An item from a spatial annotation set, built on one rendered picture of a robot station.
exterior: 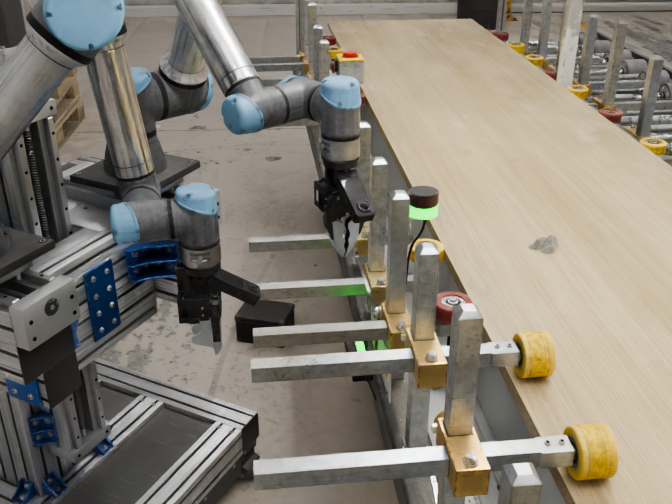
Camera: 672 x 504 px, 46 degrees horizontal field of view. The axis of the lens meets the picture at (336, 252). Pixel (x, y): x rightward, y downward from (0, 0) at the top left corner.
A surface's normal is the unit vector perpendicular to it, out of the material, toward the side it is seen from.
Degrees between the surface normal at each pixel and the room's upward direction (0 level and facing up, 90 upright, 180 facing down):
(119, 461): 0
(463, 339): 90
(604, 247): 0
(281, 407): 0
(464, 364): 90
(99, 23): 85
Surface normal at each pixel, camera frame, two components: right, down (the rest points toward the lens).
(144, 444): 0.00, -0.89
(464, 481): 0.11, 0.46
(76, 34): 0.33, 0.35
